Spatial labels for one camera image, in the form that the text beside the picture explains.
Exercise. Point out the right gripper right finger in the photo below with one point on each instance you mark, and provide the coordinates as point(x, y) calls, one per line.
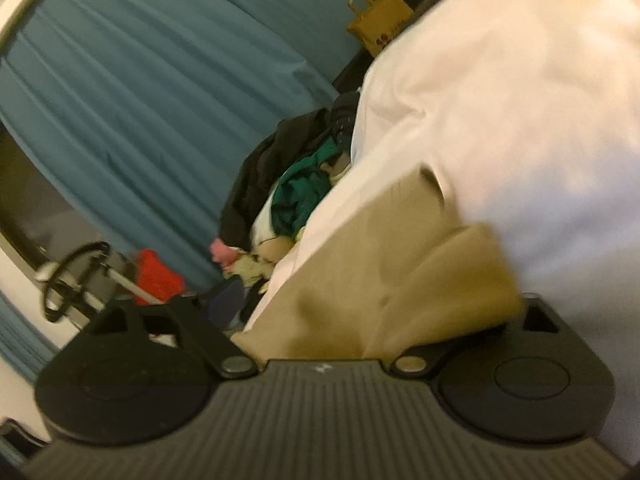
point(533, 380)

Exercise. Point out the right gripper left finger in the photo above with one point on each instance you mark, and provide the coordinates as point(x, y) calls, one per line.
point(137, 373)

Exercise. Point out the khaki tan garment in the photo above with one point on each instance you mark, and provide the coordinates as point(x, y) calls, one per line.
point(403, 272)

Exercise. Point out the pile of mixed clothes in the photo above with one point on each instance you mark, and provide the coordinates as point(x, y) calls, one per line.
point(278, 186)

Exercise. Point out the red bag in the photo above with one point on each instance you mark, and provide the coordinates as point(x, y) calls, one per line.
point(156, 279)

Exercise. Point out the garment steamer stand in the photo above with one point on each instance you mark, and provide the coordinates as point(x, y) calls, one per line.
point(65, 284)

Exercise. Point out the narrow teal curtain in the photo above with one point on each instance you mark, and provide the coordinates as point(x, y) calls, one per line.
point(22, 346)

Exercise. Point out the dark window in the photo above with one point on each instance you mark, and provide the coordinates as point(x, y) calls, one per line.
point(38, 222)

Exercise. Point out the large teal curtain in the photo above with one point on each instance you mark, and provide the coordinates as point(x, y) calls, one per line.
point(140, 112)

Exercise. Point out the pastel tie-dye duvet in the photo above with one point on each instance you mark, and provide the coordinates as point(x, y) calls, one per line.
point(527, 114)

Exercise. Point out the brown paper bag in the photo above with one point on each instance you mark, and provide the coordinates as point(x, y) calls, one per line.
point(377, 23)

